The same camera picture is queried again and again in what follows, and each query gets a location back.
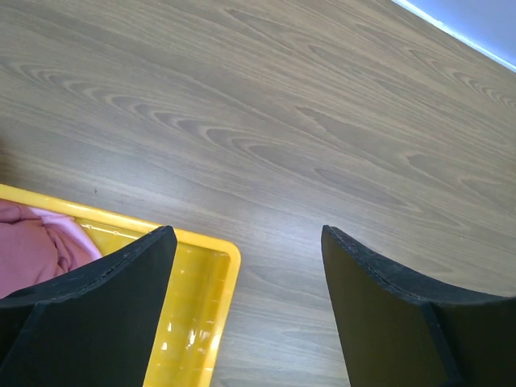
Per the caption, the light pink t shirt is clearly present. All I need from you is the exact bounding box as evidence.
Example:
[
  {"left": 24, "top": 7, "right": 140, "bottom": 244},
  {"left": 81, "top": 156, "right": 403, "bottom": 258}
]
[{"left": 1, "top": 200, "right": 102, "bottom": 298}]

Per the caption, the yellow plastic basket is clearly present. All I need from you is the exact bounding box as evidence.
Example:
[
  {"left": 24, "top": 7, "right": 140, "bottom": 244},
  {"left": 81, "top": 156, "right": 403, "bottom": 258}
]
[{"left": 1, "top": 185, "right": 241, "bottom": 386}]

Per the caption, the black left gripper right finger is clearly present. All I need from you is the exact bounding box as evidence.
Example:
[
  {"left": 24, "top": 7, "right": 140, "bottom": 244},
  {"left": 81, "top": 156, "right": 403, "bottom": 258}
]
[{"left": 321, "top": 226, "right": 515, "bottom": 386}]

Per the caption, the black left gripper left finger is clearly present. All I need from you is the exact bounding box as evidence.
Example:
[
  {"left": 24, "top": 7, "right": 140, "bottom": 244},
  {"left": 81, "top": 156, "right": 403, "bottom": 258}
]
[{"left": 1, "top": 226, "right": 177, "bottom": 386}]

